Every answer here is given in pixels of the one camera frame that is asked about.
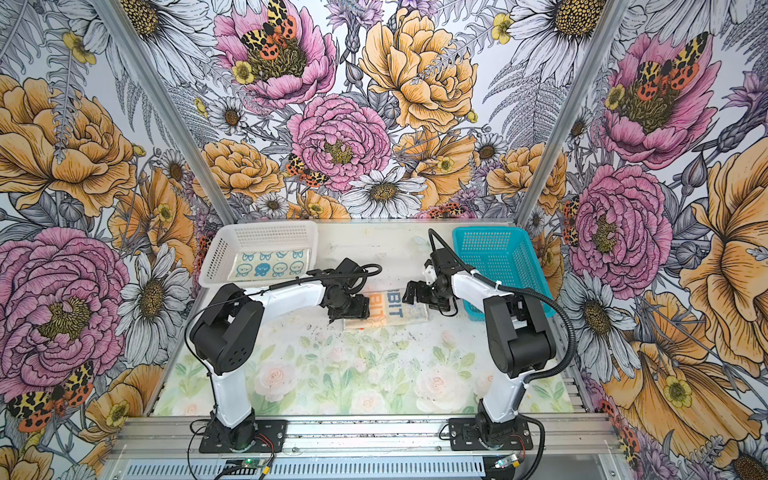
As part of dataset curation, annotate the pink and cream towel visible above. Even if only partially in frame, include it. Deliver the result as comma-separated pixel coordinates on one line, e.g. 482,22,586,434
344,289,429,330

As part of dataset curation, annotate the blue and cream towel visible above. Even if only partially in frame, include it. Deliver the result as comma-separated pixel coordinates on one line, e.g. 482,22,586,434
228,248,311,281

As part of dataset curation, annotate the teal plastic basket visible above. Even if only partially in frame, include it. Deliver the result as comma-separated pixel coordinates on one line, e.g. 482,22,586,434
452,225,552,297

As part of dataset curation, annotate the white plastic basket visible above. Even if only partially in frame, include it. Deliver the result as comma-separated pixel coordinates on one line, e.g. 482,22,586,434
199,220,318,288

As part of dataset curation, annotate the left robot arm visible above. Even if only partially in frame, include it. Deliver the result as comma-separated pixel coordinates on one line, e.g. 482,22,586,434
186,258,382,453

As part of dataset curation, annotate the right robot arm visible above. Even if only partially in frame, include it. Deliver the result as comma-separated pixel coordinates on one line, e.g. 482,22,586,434
403,247,556,450

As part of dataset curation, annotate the green circuit board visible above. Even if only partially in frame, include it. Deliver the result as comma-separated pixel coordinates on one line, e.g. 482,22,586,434
228,458,272,472

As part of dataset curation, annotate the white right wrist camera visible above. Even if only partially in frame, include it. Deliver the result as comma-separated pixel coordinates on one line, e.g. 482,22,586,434
423,259,437,285

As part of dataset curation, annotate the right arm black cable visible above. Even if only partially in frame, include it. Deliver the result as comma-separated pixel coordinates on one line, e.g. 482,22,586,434
427,227,577,480

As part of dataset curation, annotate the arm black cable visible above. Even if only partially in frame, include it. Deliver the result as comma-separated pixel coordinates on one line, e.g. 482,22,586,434
427,227,577,480
182,262,384,480

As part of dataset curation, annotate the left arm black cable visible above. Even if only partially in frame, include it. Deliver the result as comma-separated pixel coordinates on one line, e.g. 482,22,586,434
182,262,384,480

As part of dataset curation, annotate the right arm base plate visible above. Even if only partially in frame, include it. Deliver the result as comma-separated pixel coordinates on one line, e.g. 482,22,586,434
448,415,533,451

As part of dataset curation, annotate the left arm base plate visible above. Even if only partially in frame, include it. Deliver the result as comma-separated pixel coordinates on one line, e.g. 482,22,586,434
199,417,289,454

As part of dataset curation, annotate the aluminium front rail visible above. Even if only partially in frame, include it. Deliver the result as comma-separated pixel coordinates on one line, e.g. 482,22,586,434
101,413,632,479

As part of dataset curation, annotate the left aluminium corner post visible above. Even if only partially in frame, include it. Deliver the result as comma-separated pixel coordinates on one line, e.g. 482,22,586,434
94,1,239,225

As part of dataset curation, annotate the aluminium corner post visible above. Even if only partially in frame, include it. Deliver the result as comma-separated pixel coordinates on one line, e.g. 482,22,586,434
94,1,239,225
515,0,630,227

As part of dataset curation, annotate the right aluminium corner post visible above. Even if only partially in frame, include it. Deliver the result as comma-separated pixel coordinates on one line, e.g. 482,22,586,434
515,0,630,227

